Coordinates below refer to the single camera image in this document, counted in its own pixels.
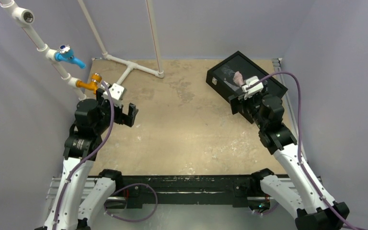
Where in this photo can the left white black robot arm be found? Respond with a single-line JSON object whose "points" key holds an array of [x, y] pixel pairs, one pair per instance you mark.
{"points": [[90, 130]]}

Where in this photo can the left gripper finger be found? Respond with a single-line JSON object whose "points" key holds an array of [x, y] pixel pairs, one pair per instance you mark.
{"points": [[130, 117], [136, 112]]}

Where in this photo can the black box with glass lid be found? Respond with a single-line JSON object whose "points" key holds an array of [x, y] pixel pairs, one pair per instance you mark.
{"points": [[239, 62]]}

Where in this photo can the orange faucet tap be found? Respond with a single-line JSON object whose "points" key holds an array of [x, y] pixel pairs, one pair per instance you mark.
{"points": [[92, 85]]}

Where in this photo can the blue faucet tap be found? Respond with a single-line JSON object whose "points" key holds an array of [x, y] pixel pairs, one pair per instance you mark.
{"points": [[66, 54]]}

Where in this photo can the white PVC pipe frame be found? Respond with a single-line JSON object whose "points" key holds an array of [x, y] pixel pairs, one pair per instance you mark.
{"points": [[24, 18]]}

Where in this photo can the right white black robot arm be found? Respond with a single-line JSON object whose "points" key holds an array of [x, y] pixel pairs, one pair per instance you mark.
{"points": [[310, 204]]}

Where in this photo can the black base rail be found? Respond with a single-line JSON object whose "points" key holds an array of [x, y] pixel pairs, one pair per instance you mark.
{"points": [[234, 190]]}

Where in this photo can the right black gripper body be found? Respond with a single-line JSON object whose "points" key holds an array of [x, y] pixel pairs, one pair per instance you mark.
{"points": [[237, 103]]}

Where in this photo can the grey striped rolled sock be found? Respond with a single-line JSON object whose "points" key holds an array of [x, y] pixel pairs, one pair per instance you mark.
{"points": [[233, 87]]}

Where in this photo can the pink underwear navy trim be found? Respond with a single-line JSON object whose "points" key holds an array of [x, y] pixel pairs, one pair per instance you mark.
{"points": [[238, 79]]}

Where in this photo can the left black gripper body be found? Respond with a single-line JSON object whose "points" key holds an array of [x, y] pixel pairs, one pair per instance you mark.
{"points": [[120, 117]]}

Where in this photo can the dark patterned rolled sock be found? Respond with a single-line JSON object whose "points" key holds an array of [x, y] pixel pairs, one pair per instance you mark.
{"points": [[227, 71]]}

